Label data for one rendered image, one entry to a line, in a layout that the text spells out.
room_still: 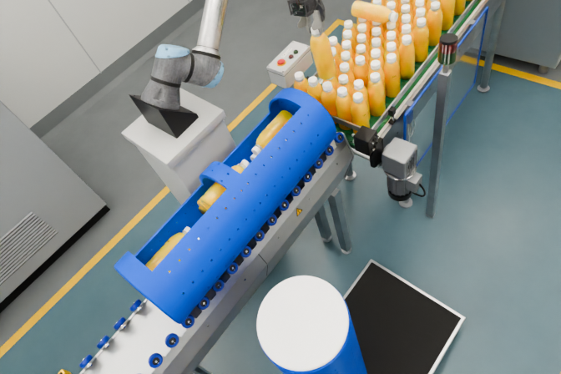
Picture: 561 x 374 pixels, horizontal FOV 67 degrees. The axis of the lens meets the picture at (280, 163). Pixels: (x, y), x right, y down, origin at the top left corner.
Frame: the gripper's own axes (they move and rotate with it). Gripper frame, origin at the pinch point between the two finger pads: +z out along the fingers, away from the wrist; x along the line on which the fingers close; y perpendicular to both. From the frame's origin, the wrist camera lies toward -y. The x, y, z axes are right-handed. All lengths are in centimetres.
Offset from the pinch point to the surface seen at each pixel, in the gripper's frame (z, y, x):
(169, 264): 28, 88, 0
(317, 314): 49, 71, 39
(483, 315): 149, -2, 68
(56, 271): 137, 111, -168
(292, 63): 26.9, -12.4, -27.3
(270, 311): 48, 78, 26
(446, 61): 24, -27, 35
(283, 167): 29.2, 39.5, 6.9
